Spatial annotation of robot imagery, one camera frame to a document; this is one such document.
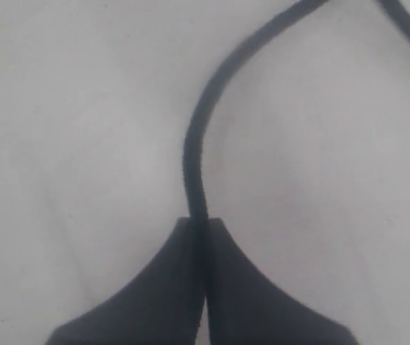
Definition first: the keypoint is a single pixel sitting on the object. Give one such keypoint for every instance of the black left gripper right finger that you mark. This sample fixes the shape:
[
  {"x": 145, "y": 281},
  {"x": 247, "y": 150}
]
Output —
[{"x": 245, "y": 307}]

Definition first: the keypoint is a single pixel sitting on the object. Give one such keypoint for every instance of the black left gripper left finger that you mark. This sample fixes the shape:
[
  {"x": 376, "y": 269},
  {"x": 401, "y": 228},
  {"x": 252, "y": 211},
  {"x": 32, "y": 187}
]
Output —
[{"x": 161, "y": 305}]

